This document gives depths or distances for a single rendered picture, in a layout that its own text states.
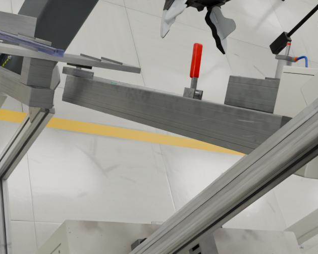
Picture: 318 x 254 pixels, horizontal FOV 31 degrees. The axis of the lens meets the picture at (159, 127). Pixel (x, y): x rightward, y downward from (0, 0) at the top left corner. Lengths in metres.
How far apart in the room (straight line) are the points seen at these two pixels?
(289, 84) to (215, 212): 0.20
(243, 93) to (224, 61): 2.23
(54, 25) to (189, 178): 0.87
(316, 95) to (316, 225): 1.43
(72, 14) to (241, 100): 1.20
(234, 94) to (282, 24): 2.93
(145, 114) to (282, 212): 1.76
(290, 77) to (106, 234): 0.65
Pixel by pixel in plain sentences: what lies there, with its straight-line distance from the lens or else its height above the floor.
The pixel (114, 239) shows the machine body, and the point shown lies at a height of 0.62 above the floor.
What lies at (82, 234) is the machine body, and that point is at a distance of 1.28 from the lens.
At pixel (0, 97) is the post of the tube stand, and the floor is 0.81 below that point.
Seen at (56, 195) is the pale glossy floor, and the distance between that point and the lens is 2.08.
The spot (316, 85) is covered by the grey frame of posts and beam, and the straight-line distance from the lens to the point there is 0.69.
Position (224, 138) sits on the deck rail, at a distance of 0.85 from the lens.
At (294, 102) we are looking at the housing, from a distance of 0.79.
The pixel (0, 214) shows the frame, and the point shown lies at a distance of 1.58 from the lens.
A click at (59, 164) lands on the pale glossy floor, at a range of 2.15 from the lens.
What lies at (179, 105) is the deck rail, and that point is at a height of 1.06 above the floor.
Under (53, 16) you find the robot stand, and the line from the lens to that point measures 2.01.
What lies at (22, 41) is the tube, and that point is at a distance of 0.99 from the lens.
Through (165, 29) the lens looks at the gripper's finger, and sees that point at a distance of 1.09.
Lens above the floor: 1.65
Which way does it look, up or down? 41 degrees down
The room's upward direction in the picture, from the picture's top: 44 degrees clockwise
